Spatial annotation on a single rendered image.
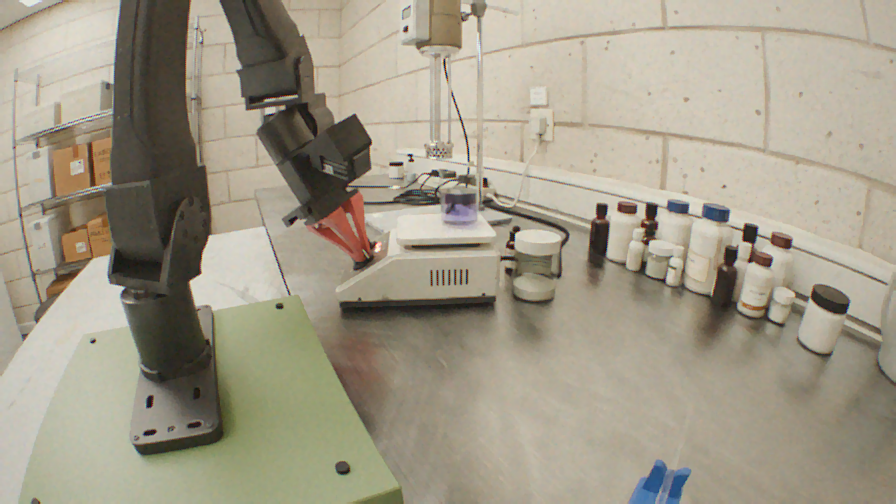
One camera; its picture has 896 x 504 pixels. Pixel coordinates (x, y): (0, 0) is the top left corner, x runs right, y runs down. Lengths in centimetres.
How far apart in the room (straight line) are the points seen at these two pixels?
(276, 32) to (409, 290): 33
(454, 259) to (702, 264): 36
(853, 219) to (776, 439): 44
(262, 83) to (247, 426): 35
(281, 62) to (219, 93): 239
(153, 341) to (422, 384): 23
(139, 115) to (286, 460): 24
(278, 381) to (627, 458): 26
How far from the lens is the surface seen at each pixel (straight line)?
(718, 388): 41
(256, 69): 45
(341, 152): 38
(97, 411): 34
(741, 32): 79
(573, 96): 98
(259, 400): 29
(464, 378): 36
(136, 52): 30
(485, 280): 47
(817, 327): 55
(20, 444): 47
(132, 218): 30
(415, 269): 46
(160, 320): 30
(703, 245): 60
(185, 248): 29
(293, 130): 46
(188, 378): 31
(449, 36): 86
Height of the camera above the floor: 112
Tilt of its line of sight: 19 degrees down
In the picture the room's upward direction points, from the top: straight up
